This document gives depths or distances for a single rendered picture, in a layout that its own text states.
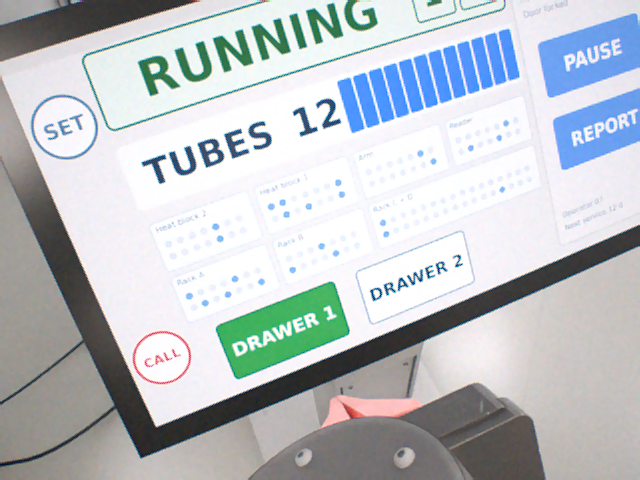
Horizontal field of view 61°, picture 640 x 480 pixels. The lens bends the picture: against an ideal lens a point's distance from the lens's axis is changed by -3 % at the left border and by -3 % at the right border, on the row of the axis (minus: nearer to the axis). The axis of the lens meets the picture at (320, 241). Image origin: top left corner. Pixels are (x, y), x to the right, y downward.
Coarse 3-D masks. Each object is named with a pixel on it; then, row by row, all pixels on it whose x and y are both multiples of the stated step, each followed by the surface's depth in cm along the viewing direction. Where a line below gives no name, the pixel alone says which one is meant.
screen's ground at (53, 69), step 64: (256, 0) 36; (512, 0) 41; (576, 0) 42; (0, 64) 33; (64, 64) 34; (128, 128) 36; (192, 128) 37; (256, 128) 38; (384, 128) 40; (64, 192) 36; (128, 192) 37; (192, 192) 38; (576, 192) 46; (128, 256) 38; (384, 256) 42; (512, 256) 45; (128, 320) 39; (192, 384) 41; (256, 384) 42
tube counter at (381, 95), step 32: (480, 32) 41; (512, 32) 41; (384, 64) 39; (416, 64) 40; (448, 64) 41; (480, 64) 41; (512, 64) 42; (288, 96) 38; (320, 96) 39; (352, 96) 39; (384, 96) 40; (416, 96) 40; (448, 96) 41; (320, 128) 39; (352, 128) 40
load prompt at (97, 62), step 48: (288, 0) 37; (336, 0) 38; (384, 0) 38; (432, 0) 39; (480, 0) 40; (144, 48) 35; (192, 48) 36; (240, 48) 37; (288, 48) 37; (336, 48) 38; (96, 96) 35; (144, 96) 36; (192, 96) 37
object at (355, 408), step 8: (344, 400) 26; (352, 400) 25; (360, 400) 25; (368, 400) 24; (376, 400) 23; (384, 400) 23; (392, 400) 22; (400, 400) 22; (408, 400) 21; (416, 400) 21; (352, 408) 24; (360, 408) 23; (368, 408) 22; (376, 408) 22; (384, 408) 21; (392, 408) 21; (400, 408) 21; (408, 408) 20; (416, 408) 21; (352, 416) 24; (360, 416) 23; (368, 416) 21; (392, 416) 20
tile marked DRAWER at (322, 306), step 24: (312, 288) 41; (336, 288) 42; (264, 312) 41; (288, 312) 41; (312, 312) 42; (336, 312) 42; (240, 336) 41; (264, 336) 41; (288, 336) 42; (312, 336) 42; (336, 336) 43; (240, 360) 41; (264, 360) 42; (288, 360) 42
